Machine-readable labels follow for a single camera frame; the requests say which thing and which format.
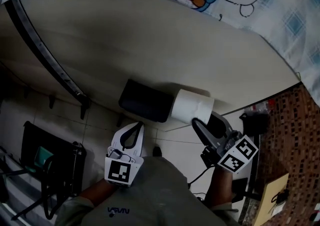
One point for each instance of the person's right forearm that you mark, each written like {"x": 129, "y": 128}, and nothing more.
{"x": 220, "y": 187}

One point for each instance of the cardboard board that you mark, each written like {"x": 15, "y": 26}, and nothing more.
{"x": 272, "y": 200}

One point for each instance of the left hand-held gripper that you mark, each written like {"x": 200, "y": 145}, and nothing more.
{"x": 120, "y": 172}

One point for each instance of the person's black shoe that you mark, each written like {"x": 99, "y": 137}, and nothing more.
{"x": 157, "y": 152}

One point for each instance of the cartoon patterned cloth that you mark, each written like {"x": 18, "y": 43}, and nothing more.
{"x": 275, "y": 7}

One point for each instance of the black YWEEL tray stand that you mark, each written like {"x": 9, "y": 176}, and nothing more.
{"x": 145, "y": 105}

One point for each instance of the white paper roll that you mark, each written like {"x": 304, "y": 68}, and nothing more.
{"x": 190, "y": 106}

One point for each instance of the black vertical panel strip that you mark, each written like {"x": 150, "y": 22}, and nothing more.
{"x": 45, "y": 55}

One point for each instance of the black bag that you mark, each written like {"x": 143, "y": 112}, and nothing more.
{"x": 255, "y": 122}

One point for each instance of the teal pouch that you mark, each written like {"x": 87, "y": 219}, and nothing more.
{"x": 42, "y": 160}

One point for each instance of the clear plastic bottle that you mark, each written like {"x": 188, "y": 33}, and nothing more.
{"x": 262, "y": 106}

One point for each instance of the person's grey shirt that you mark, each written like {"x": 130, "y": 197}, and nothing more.
{"x": 150, "y": 190}

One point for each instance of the black rectangular box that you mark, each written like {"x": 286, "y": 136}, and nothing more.
{"x": 238, "y": 190}

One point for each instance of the person's left forearm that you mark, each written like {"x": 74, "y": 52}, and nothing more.
{"x": 97, "y": 192}

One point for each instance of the black equipment case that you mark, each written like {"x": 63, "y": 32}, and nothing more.
{"x": 50, "y": 140}

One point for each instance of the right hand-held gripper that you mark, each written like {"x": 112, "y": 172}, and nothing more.
{"x": 237, "y": 155}

